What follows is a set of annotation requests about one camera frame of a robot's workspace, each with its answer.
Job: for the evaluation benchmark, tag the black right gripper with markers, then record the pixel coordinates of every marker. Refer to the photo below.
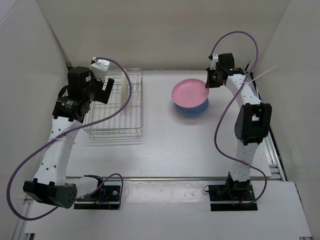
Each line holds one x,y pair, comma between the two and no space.
210,84

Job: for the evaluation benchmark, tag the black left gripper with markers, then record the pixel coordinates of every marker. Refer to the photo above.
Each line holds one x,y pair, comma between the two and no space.
102,95

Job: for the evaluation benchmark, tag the cream plastic plate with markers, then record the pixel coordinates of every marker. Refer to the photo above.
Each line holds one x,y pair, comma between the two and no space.
124,89

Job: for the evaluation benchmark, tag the pink plastic plate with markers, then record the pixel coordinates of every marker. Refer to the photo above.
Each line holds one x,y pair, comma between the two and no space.
190,93

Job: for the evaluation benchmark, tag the blue plastic plate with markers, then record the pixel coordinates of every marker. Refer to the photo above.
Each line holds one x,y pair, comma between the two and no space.
193,111

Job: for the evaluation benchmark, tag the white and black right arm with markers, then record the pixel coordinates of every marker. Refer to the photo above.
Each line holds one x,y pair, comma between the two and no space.
252,123

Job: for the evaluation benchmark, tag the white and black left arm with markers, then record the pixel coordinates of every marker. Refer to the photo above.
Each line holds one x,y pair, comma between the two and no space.
85,84

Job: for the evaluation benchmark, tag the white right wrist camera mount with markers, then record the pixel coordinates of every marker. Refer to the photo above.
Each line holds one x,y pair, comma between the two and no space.
214,61

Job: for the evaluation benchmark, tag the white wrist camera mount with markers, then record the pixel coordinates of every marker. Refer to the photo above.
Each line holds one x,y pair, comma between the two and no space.
99,67
214,61

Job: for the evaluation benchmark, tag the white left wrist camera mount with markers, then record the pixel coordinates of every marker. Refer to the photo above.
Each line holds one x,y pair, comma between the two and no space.
99,67

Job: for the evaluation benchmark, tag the chrome wire dish rack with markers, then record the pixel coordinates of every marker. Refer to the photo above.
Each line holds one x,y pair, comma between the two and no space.
127,123

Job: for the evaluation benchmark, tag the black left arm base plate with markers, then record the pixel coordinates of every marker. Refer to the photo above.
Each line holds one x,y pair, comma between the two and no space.
107,198

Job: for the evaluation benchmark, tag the aluminium table frame rail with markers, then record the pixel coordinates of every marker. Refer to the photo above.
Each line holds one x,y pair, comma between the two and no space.
267,159

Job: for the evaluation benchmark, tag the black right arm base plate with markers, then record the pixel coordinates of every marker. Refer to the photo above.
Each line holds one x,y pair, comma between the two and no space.
221,200

